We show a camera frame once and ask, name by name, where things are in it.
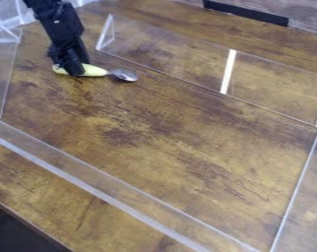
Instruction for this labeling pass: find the clear acrylic back barrier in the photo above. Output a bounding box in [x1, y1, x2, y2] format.
[96, 14, 317, 126]

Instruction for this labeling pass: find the clear acrylic barrier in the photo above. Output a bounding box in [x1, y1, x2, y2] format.
[96, 14, 317, 126]
[0, 24, 22, 118]
[0, 119, 260, 252]
[270, 137, 317, 252]

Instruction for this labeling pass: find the clear acrylic right barrier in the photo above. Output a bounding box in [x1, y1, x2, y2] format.
[270, 137, 317, 252]

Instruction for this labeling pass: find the black bar on table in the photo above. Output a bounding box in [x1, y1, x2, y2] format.
[201, 0, 288, 27]

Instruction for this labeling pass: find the clear acrylic left barrier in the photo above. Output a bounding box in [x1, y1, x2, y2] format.
[0, 24, 22, 118]

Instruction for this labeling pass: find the green handled metal spoon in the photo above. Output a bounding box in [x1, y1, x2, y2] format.
[50, 62, 140, 83]

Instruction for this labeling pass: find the clear acrylic front barrier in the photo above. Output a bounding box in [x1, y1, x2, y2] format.
[0, 119, 260, 252]

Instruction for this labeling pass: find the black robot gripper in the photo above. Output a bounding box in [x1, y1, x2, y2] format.
[22, 0, 90, 76]

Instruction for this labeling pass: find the white wire mesh panel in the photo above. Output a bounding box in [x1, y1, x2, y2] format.
[0, 0, 100, 44]

